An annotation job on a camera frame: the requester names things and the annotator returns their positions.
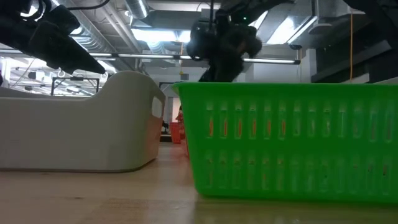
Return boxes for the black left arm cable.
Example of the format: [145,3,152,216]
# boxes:
[67,0,111,11]

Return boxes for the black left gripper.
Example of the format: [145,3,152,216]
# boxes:
[0,0,106,75]

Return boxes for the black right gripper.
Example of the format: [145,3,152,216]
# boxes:
[186,11,262,83]

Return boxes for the pale grey plastic storage bin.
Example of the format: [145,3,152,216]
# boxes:
[0,70,166,174]

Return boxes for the green slotted plastic basket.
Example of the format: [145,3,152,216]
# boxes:
[172,82,398,205]

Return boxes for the long LED tube light bar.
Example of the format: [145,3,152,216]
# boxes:
[88,52,302,65]

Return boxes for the round silver ventilation duct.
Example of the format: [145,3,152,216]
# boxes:
[124,0,150,20]

